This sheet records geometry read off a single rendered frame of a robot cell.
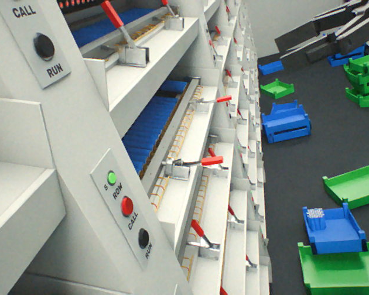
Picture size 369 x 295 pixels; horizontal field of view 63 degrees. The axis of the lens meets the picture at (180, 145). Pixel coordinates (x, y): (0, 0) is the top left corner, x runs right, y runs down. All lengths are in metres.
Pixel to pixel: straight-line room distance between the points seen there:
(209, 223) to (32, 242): 0.51
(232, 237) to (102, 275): 0.66
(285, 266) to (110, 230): 1.28
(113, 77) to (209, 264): 0.40
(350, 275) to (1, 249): 1.37
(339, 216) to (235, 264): 0.90
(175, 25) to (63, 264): 0.52
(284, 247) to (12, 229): 1.44
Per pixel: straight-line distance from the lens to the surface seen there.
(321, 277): 1.46
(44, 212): 0.23
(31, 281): 0.36
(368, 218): 1.69
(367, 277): 1.47
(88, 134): 0.27
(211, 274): 0.61
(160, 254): 0.37
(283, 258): 1.53
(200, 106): 0.73
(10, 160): 0.25
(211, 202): 0.75
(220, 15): 1.57
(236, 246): 0.91
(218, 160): 0.48
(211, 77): 0.90
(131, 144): 0.57
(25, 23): 0.25
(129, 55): 0.44
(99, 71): 0.29
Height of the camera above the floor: 1.18
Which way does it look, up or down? 26 degrees down
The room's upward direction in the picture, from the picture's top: 20 degrees counter-clockwise
